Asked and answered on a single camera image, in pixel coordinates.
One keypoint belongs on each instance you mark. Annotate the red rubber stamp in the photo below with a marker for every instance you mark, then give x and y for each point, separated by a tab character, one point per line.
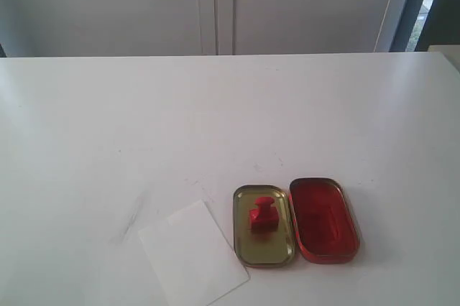
264	218

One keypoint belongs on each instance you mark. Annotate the dark window frame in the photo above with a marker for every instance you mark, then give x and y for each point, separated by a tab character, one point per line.
441	25

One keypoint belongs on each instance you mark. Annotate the white paper sheet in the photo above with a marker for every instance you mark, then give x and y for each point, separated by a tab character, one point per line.
194	263

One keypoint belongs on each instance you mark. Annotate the gold metal tin lid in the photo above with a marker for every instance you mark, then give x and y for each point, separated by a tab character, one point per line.
262	250

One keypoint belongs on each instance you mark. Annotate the red ink pad tin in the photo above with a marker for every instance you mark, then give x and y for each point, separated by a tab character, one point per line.
323	224

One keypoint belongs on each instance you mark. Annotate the white cabinet doors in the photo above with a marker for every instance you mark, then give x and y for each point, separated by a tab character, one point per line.
51	28

